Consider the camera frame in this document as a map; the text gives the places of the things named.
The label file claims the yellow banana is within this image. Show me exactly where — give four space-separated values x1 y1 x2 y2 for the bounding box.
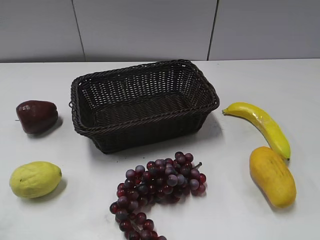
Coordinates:
222 102 291 161

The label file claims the dark woven wicker basket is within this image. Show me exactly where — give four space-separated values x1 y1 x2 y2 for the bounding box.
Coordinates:
69 59 220 154

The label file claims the dark red grape bunch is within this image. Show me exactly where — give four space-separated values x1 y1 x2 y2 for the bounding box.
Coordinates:
109 151 207 240

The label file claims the orange mango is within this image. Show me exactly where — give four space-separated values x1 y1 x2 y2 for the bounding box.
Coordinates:
249 146 297 208

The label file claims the dark red wax apple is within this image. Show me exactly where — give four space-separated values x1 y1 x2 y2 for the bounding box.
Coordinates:
16 100 58 135

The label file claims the yellow lemon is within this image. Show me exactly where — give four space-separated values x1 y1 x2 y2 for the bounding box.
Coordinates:
9 161 62 199

